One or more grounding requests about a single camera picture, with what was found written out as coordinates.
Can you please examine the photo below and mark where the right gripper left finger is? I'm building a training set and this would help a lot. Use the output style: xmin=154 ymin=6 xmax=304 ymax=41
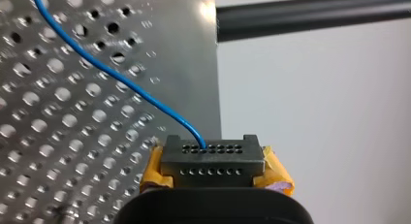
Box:
xmin=139 ymin=144 xmax=174 ymax=194

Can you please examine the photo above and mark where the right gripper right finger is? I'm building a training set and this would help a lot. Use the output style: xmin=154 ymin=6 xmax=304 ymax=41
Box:
xmin=253 ymin=145 xmax=296 ymax=197

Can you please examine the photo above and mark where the blue cable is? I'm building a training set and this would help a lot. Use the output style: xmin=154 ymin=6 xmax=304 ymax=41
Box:
xmin=31 ymin=0 xmax=267 ymax=189

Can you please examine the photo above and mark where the black bar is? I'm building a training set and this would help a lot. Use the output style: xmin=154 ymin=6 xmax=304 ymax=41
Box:
xmin=215 ymin=0 xmax=411 ymax=43

